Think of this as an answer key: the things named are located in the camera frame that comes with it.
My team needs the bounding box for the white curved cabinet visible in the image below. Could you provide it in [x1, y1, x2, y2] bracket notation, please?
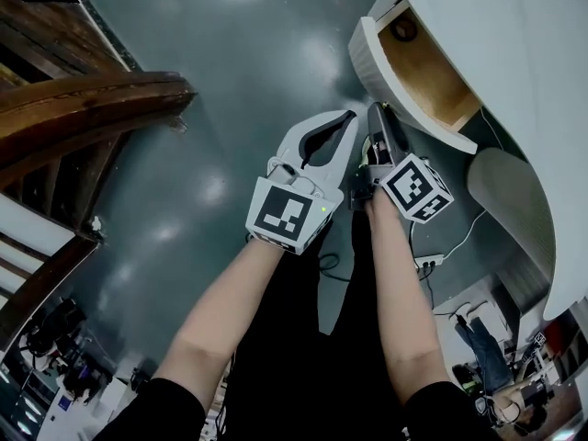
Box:
[367, 0, 588, 326]

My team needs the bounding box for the black cable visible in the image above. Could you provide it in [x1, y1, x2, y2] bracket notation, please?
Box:
[319, 251, 353, 283]

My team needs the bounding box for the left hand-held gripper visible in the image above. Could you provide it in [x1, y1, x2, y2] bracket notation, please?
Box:
[244, 108, 360, 257]

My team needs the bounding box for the white power strip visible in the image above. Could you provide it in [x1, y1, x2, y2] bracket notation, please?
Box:
[414, 254, 447, 274]

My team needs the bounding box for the person's black clothing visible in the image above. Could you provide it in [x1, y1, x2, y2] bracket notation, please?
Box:
[91, 207, 506, 441]

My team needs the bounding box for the person's left forearm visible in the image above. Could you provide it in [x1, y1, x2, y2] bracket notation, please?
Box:
[153, 238, 288, 413]

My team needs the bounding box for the round dark disc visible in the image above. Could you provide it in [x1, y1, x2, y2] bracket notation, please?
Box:
[390, 18, 419, 43]

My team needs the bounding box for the white drawer with wooden inside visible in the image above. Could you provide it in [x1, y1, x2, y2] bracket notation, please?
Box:
[347, 0, 482, 156]

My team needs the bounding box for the dark wooden furniture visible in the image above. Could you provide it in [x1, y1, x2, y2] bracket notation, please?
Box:
[0, 0, 199, 356]

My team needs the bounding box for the person's right forearm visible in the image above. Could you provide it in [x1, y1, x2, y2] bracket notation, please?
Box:
[364, 189, 455, 407]

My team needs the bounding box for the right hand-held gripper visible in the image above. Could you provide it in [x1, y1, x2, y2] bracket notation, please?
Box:
[347, 101, 456, 225]

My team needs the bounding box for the white cable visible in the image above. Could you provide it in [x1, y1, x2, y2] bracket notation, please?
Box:
[438, 208, 489, 260]

